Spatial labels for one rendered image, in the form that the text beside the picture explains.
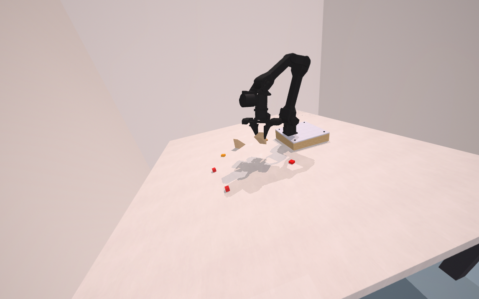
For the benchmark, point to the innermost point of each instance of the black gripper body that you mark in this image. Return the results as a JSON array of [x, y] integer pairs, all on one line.
[[261, 117]]

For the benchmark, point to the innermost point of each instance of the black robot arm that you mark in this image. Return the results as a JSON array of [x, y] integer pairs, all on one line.
[[299, 66]]

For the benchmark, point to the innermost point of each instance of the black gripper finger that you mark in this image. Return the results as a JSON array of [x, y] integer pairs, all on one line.
[[266, 129], [254, 128]]

